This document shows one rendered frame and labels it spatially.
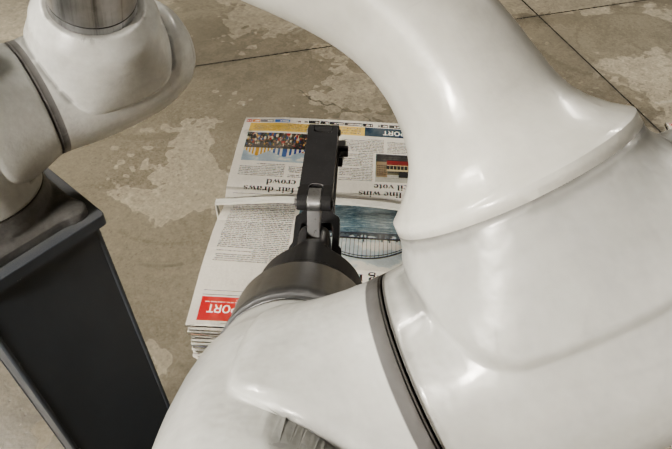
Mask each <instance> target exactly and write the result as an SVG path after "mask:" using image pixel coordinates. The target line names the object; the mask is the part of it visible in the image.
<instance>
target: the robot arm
mask: <svg viewBox="0 0 672 449"><path fill-rule="evenodd" d="M241 1H243V2H246V3H248V4H250V5H253V6H255V7H257V8H260V9H262V10H264V11H266V12H269V13H271V14H273V15H276V16H278V17H280V18H282V19H284V20H286V21H289V22H291V23H293V24H295V25H297V26H299V27H301V28H303V29H305V30H307V31H309V32H311V33H312V34H314V35H316V36H318V37H320V38H321V39H323V40H325V41H326V42H328V43H329V44H331V45H333V46H334V47H336V48H337V49H338V50H340V51H341V52H343V53H344V54H345V55H347V56H348V57H349V58H350V59H351V60H353V61H354V62H355V63H356V64H357V65H358V66H359V67H360V68H361V69H362V70H363V71H364V72H365V73H366V74H367V75H368V76H369V77H370V78H371V79H372V80H373V82H374V83H375V84H376V86H377V87H378V88H379V90H380V91H381V93H382V94H383V95H384V97H385V98H386V100H387V102H388V103H389V105H390V107H391V109H392V111H393V113H394V115H395V117H396V119H397V122H398V124H399V127H400V129H401V132H402V135H403V138H404V141H405V145H406V149H407V156H408V164H409V165H408V180H407V186H406V190H405V193H404V197H403V200H402V203H401V205H400V208H399V210H398V212H397V214H396V216H395V218H394V221H393V224H394V227H395V229H396V231H397V233H398V236H399V238H400V240H401V244H402V262H403V264H401V265H400V266H398V267H396V268H394V269H392V270H390V271H388V272H386V273H384V274H382V275H380V276H377V277H375V278H373V279H371V280H369V281H366V282H364V283H362V281H361V279H360V277H359V275H358V273H357V271H356V270H355V269H354V267H353V266H352V265H351V264H350V263H349V262H348V261H347V260H346V259H345V258H343V257H342V251H341V248H340V246H339V239H340V218H339V217H338V216H337V215H335V203H336V189H337V175H338V167H342V164H343V159H344V157H348V146H346V141H345V140H339V136H341V130H340V127H339V125H319V124H309V126H308V128H307V140H306V147H305V153H304V159H303V166H302V172H301V179H300V185H299V188H298V192H297V196H296V198H294V205H295V207H296V210H303V211H302V212H301V213H300V214H298V215H297V216H296V218H295V224H294V233H293V242H292V244H291V245H290V246H289V248H288V250H286V251H284V252H282V253H280V254H279V255H277V256H276V257H275V258H273V259H272V260H271V261H270V262H269V263H268V264H267V266H266V267H265V268H264V270H263V271H262V273H261V274H259V275H258V276H256V277H255V278H254V279H253V280H252V281H251V282H250V283H249V284H248V285H247V286H246V287H245V289H244V290H243V292H242V293H241V295H240V297H239V299H238V301H237V303H236V304H235V308H234V310H233V312H232V314H231V316H230V317H229V319H228V321H227V323H226V324H225V326H224V328H223V330H222V332H221V334H220V336H218V337H217V338H216V339H215V340H214V341H212V342H211V343H210V344H209V345H208V347H207V348H206V349H205V350H204V351H203V353H202V354H201V355H200V357H199V358H198V360H197V361H196V363H195V364H194V366H193V367H192V368H191V370H190V371H189V373H188V374H187V376H186V377H185V379H184V381H183V383H182V385H181V387H180V389H179V390H178V392H177V394H176V396H175V398H174V400H173V401H172V403H171V405H170V407H169V409H168V411H167V413H166V415H165V417H164V420H163V422H162V424H161V427H160V429H159V431H158V434H157V437H156V439H155V442H154V444H153V447H152V449H665V448H668V447H670V446H672V128H671V129H669V130H666V131H664V132H661V133H658V134H657V133H655V132H652V131H650V130H649V129H648V128H647V127H646V126H645V124H644V122H643V120H642V118H641V116H640V115H639V113H638V111H637V110H636V108H635V107H633V106H629V105H623V104H618V103H612V102H608V101H605V100H602V99H599V98H597V97H594V96H591V95H588V94H586V93H584V92H582V91H580V90H579V89H577V88H575V87H573V86H571V85H570V84H569V83H568V82H567V81H566V80H565V79H563V78H562V77H561V76H560V75H559V74H558V73H557V72H556V71H555V70H554V69H553V67H552V66H551V65H550V64H549V63H548V62H547V60H546V59H545V58H544V56H543V55H542V54H541V53H540V51H539V50H538V49H537V47H536V46H535V45H534V43H533V42H532V41H531V39H530V38H529V37H528V36H527V34H526V33H525V32H524V30H523V29H522V28H521V26H520V25H519V24H518V23H517V21H516V20H515V19H514V18H513V16H512V15H511V14H510V13H509V12H508V10H507V9H506V8H505V7H504V6H503V5H502V4H501V2H500V1H499V0H241ZM195 62H196V56H195V49H194V45H193V42H192V39H191V36H190V34H189V32H188V30H187V28H186V26H185V25H184V24H183V22H182V21H181V20H180V18H179V17H178V15H177V14H176V13H175V12H174V11H173V10H172V9H171V8H169V7H168V6H166V5H164V4H163V3H161V2H159V1H157V0H30V2H29V5H28V9H27V18H26V22H25V25H24V29H23V36H20V37H18V38H16V39H13V40H10V41H7V42H5V43H0V268H1V267H3V266H4V265H6V264H7V263H9V262H11V261H12V260H14V259H15V258H17V257H19V256H20V255H22V254H23V253H25V252H27V251H28V250H30V249H31V248H33V247H35V246H36V245H38V244H39V243H41V242H43V241H44V240H46V239H47V238H49V237H51V236H52V235H54V234H55V233H57V232H59V231H60V230H62V229H64V228H66V227H68V226H71V225H73V224H76V223H79V222H81V221H83V220H84V219H85V218H86V217H87V215H88V210H87V208H86V205H85V204H84V203H83V202H82V201H80V200H77V199H74V198H72V197H70V196H68V195H67V194H66V193H64V192H63V191H62V190H61V189H60V188H58V187H57V186H56V185H55V184H54V183H52V182H51V181H50V180H49V179H48V178H46V176H45V174H44V173H43V171H44V170H46V169H47V168H48V167H49V166H50V165H51V164H52V163H53V162H54V161H55V160H56V159H58V158H59V157H60V156H61V155H62V154H64V153H67V152H69V151H72V150H74V149H77V148H80V147H83V146H86V145H89V144H92V143H95V142H97V141H100V140H103V139H105V138H108V137H110V136H112V135H115V134H117V133H119V132H122V131H124V130H126V129H128V128H130V127H132V126H134V125H136V124H139V123H140V122H142V121H144V120H146V119H148V118H150V117H152V116H154V115H156V114H157V113H159V112H161V111H162V110H164V109H165V108H166V107H168V106H169V105H170V104H172V103H173V102H174V101H175V100H176V99H177V98H178V97H179V96H180V94H181V93H182V92H183V91H184V90H185V88H186V87H187V86H188V84H189V83H190V81H191V79H192V77H193V72H194V68H195ZM329 231H332V232H333V235H332V246H331V238H330V232H329Z"/></svg>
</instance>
